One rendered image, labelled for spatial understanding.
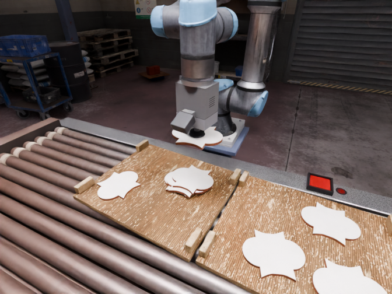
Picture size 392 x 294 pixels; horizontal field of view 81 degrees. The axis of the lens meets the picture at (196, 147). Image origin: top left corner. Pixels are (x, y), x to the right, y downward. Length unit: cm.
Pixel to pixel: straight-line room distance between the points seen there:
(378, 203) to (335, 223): 22
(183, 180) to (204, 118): 25
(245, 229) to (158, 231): 22
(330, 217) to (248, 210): 21
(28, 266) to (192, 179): 45
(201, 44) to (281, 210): 48
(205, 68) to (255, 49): 45
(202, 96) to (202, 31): 13
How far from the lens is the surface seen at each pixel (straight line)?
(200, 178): 72
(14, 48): 377
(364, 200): 89
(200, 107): 53
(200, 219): 64
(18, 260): 72
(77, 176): 91
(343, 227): 72
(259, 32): 93
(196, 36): 50
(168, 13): 66
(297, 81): 529
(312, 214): 71
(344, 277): 63
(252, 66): 95
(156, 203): 69
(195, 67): 51
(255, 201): 71
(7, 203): 90
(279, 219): 68
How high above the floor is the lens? 143
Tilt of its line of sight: 32 degrees down
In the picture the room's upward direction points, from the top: straight up
